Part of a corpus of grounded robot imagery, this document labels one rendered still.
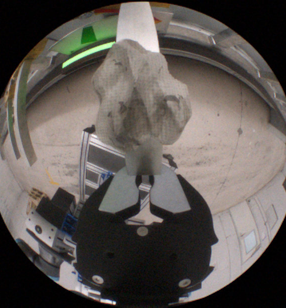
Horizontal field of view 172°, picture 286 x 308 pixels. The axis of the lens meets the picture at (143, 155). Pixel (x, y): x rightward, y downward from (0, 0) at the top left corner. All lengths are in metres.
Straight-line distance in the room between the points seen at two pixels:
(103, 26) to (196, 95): 0.94
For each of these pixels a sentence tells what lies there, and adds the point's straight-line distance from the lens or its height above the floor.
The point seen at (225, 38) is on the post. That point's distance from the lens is 0.32.
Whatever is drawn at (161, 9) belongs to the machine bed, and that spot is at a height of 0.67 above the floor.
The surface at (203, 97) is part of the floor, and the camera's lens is 1.07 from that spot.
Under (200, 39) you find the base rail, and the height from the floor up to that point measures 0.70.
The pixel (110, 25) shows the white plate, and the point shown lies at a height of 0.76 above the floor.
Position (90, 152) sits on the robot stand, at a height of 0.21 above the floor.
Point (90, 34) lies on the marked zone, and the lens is 0.28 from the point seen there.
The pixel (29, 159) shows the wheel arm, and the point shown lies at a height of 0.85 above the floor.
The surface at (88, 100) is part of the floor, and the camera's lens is 1.08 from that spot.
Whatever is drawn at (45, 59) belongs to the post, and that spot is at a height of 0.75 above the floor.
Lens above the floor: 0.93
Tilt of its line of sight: 60 degrees down
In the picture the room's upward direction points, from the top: 177 degrees counter-clockwise
